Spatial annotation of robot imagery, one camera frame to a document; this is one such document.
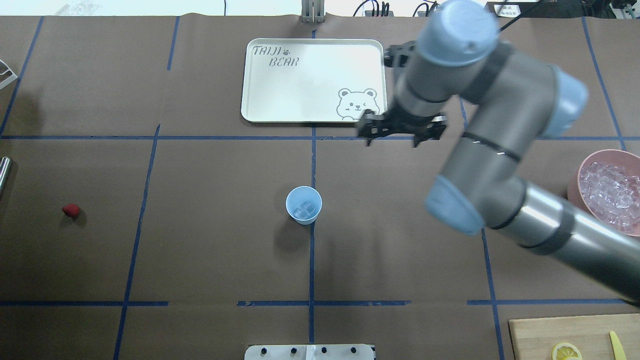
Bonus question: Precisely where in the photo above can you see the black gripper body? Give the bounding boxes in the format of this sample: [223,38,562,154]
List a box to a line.
[380,104,439,137]

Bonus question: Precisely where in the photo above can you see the light blue plastic cup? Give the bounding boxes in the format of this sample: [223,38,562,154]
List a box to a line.
[285,186,323,226]

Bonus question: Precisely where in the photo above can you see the clear ice cube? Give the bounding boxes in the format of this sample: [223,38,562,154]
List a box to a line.
[292,207,308,221]
[300,202,317,219]

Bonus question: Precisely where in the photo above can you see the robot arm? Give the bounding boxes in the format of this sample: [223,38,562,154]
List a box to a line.
[356,0,640,306]

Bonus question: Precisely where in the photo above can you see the pink bowl of ice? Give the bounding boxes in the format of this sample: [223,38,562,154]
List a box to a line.
[567,149,640,237]

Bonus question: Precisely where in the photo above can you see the white bear serving tray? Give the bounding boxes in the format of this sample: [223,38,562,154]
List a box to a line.
[240,38,387,124]

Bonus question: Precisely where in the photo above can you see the wooden cutting board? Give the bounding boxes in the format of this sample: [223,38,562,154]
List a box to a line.
[509,313,640,360]

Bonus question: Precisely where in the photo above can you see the lemon slices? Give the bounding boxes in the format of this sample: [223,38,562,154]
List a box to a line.
[550,342,583,360]

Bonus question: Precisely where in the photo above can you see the yellow plastic knife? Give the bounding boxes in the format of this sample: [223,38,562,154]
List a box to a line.
[609,331,627,360]

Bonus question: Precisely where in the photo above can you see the red strawberry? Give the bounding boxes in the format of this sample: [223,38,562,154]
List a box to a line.
[61,203,82,219]

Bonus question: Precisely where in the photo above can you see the steel muddler rod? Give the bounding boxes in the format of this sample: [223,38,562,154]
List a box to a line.
[0,156,13,198]

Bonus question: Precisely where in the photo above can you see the aluminium frame post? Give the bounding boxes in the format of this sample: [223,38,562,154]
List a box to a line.
[300,0,326,24]

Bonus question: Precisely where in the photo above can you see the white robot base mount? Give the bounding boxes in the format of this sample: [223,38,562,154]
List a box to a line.
[244,343,377,360]

